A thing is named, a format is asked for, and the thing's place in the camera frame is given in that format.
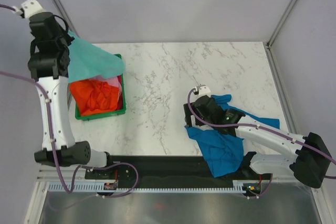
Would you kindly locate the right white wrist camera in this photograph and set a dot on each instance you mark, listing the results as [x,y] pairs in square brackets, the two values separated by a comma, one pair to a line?
[202,90]

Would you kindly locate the teal t shirt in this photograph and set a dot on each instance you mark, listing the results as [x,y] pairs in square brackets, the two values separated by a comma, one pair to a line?
[88,61]

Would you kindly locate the green plastic bin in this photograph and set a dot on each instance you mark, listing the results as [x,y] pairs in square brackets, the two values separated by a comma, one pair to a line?
[121,108]

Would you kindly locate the aluminium front rail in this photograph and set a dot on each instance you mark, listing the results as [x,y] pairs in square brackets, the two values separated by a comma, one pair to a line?
[308,173]

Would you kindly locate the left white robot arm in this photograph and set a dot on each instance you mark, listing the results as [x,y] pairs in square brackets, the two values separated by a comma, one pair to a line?
[48,66]

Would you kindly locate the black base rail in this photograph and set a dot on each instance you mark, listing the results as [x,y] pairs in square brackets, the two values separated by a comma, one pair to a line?
[126,177]

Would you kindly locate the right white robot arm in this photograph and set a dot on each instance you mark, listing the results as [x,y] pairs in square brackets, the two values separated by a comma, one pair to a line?
[263,136]

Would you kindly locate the blue t shirt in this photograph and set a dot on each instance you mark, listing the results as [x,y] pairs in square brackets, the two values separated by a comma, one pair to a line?
[223,153]

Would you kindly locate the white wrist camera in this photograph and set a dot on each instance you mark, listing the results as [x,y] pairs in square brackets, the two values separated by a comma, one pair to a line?
[31,8]
[202,90]

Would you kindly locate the right aluminium frame post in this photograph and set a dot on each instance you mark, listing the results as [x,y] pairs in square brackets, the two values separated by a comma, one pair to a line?
[281,22]

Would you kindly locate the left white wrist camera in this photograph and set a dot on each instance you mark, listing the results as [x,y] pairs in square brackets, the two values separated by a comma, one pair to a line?
[31,8]

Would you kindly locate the pink t shirt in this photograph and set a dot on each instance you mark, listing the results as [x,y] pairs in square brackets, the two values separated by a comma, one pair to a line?
[114,82]

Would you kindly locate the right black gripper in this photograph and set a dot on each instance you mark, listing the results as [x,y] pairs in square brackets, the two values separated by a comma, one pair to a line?
[187,117]

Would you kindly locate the orange t shirt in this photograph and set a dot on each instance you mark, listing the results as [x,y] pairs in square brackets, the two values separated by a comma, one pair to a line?
[94,97]

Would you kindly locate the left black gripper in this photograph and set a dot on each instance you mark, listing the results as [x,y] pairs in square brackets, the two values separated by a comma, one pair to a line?
[68,38]

